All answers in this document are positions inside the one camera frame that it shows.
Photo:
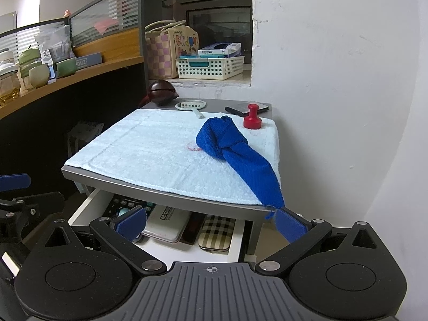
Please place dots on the pale hand mirror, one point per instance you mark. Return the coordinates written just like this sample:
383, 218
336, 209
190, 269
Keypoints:
189, 105

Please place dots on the green lidded bottle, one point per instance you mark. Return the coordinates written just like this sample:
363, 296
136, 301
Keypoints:
28, 62

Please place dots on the white perforated plastic basket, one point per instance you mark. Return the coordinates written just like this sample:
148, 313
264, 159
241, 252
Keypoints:
214, 70

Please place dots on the pale green ceramic cup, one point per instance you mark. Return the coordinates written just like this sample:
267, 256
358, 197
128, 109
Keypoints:
39, 76

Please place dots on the white cabinet drawer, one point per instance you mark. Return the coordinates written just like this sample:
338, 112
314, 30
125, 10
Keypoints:
230, 240

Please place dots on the wooden colourful letter board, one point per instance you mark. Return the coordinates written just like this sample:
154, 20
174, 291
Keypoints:
184, 45

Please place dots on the plaid glasses case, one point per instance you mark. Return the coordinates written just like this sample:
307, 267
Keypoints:
217, 232

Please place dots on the pink checkered woven bag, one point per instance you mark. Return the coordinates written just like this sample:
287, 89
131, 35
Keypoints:
157, 57

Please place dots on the blue and white glove box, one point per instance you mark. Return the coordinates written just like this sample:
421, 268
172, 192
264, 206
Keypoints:
230, 48

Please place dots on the dark glass cabinet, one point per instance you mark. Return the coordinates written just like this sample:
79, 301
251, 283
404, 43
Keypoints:
217, 16

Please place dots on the blue cardboard box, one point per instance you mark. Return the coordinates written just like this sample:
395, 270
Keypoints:
88, 62

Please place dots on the dark red wooden ball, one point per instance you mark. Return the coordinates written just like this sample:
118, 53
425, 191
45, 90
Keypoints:
162, 93

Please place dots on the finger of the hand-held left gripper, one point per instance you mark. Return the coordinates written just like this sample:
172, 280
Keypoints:
13, 182

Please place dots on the white flat box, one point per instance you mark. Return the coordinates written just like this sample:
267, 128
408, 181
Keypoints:
210, 52

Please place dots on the pink paper note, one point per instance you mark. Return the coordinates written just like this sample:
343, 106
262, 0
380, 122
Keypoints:
106, 25

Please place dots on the light blue towel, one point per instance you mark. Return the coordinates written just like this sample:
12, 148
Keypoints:
140, 150

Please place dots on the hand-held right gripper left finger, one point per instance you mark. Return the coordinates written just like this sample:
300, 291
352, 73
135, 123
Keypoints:
128, 223

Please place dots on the wooden office desk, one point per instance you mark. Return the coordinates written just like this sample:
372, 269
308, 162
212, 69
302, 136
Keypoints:
100, 67

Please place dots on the red knob stamp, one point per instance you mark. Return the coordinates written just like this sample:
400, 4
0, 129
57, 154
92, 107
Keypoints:
253, 120

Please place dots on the dark red wallet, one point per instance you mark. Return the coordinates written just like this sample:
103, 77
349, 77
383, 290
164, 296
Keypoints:
192, 229

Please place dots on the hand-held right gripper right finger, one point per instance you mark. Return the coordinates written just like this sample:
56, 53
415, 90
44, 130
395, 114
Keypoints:
289, 224

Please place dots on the clear plastic bag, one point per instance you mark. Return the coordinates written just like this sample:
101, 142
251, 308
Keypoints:
50, 36

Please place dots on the grey flat case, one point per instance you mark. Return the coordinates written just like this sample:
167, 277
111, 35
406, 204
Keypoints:
239, 108

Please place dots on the black calculator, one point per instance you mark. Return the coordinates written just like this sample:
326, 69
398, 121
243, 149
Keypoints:
122, 205

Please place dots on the striped glass desk partition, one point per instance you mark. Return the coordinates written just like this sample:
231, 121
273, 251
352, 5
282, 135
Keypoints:
100, 10

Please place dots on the grey metal stamp pad tin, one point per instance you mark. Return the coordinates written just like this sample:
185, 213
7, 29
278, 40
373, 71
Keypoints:
165, 222

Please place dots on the glass jar with yellow liquid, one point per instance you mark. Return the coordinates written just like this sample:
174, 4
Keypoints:
8, 83

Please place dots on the blue microfibre cloth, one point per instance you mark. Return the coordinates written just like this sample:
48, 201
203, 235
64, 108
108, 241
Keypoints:
230, 147

